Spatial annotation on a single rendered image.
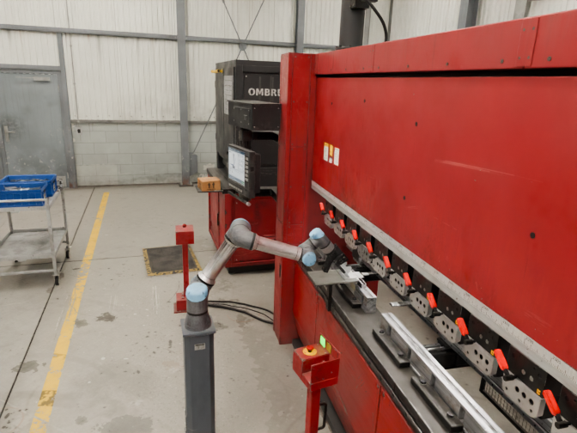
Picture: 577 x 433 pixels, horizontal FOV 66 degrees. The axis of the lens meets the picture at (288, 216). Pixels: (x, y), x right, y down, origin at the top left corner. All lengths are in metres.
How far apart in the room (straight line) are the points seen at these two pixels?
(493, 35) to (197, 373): 2.16
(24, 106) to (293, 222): 6.94
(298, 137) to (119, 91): 6.41
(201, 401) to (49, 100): 7.47
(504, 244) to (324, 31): 8.84
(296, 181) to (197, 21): 6.50
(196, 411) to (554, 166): 2.25
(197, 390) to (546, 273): 1.98
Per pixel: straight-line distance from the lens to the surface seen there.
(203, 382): 2.75
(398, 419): 2.15
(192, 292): 2.50
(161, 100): 9.37
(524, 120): 1.51
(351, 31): 3.06
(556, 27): 1.45
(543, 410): 1.60
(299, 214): 3.43
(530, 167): 1.48
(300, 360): 2.35
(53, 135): 9.51
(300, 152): 3.32
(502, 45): 1.59
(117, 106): 9.36
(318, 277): 2.68
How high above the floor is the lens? 2.10
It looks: 17 degrees down
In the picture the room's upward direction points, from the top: 2 degrees clockwise
